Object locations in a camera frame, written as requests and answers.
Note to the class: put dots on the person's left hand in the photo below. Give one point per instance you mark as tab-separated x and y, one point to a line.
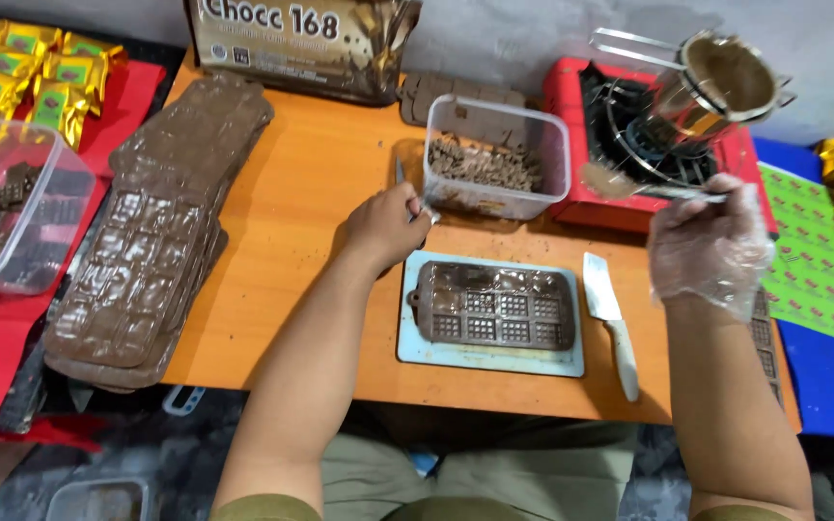
384	228

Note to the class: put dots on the person's right hand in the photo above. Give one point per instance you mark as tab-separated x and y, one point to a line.
710	250

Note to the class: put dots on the person's left fingers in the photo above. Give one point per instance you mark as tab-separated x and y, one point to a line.
417	206

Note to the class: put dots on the person's right fingers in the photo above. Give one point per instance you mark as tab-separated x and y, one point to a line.
714	202

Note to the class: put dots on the small metal knife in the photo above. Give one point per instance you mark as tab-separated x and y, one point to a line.
400	174

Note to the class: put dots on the chocolate-coated metal spoon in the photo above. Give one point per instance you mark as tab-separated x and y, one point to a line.
609	182

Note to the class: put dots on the heap of chocolate chunks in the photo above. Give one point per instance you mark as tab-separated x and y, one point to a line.
486	166

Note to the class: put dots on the clear plastic container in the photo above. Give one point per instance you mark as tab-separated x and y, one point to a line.
496	155

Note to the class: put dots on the flat brown silicone molds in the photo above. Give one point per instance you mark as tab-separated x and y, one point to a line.
417	98

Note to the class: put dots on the steel melting pot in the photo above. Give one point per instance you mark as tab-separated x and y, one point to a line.
721	79

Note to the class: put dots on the brown silicone chocolate mold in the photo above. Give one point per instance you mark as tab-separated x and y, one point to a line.
493	304

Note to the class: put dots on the green printed wrapping paper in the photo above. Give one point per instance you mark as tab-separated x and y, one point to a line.
815	275

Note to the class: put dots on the red portable gas stove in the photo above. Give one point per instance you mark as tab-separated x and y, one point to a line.
583	206

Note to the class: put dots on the white ceramic knife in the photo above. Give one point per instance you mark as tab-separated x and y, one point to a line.
605	304

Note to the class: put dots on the narrow brown chocolate mold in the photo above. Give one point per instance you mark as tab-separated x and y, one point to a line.
764	347

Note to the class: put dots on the light blue cutting board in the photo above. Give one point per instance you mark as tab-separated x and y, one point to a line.
489	362

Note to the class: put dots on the brown gold chocolate bag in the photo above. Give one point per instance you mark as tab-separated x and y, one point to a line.
294	50

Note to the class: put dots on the stack of filled chocolate molds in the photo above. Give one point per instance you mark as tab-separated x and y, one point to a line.
149	231

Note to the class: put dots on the person's olive trousers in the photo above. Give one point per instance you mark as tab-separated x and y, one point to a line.
518	470

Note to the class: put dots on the clear tub of chocolate bars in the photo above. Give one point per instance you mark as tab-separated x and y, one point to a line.
11	210

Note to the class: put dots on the pile of gold green packets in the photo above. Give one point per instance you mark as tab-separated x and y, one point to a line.
19	76

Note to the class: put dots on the empty clear plastic tub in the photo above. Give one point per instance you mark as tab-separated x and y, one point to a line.
98	499

